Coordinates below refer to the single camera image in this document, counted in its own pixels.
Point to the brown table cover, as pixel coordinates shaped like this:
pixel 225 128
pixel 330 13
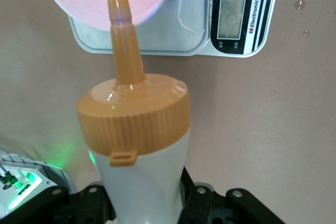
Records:
pixel 262 129

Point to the squeeze bottle with orange cap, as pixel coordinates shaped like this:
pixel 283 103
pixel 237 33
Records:
pixel 139 182

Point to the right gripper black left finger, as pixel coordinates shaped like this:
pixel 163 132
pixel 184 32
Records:
pixel 86 205

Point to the aluminium arm base plate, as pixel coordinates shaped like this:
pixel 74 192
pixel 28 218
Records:
pixel 57 174

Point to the silver digital kitchen scale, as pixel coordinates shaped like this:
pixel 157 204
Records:
pixel 183 24

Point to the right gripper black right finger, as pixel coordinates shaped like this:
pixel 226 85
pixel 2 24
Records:
pixel 199 203

